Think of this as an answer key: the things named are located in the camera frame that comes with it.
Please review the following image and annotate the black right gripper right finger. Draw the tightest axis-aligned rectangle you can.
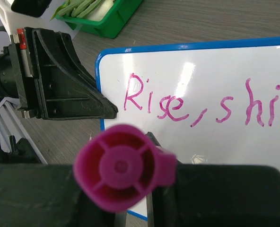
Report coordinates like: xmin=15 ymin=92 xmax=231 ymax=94
xmin=144 ymin=131 xmax=280 ymax=227

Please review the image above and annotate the green plastic vegetable tray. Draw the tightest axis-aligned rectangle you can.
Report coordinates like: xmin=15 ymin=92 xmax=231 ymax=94
xmin=56 ymin=0 xmax=142 ymax=39

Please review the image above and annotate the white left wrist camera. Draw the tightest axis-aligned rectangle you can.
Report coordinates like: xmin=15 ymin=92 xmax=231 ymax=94
xmin=0 ymin=0 xmax=52 ymax=35

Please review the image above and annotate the green toy bean bundle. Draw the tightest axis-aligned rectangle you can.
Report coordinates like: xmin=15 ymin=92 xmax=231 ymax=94
xmin=50 ymin=0 xmax=102 ymax=20

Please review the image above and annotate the white red-tipped whiteboard marker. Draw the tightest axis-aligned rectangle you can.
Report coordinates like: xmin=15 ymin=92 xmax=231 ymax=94
xmin=73 ymin=124 xmax=177 ymax=213

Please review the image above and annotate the blue-framed whiteboard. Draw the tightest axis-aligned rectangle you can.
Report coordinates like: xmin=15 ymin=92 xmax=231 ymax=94
xmin=95 ymin=35 xmax=280 ymax=222

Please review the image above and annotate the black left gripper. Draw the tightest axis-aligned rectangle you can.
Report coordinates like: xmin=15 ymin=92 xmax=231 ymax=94
xmin=8 ymin=27 xmax=118 ymax=120

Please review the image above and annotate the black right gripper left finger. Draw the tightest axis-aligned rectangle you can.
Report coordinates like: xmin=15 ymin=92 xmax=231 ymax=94
xmin=0 ymin=164 xmax=126 ymax=227

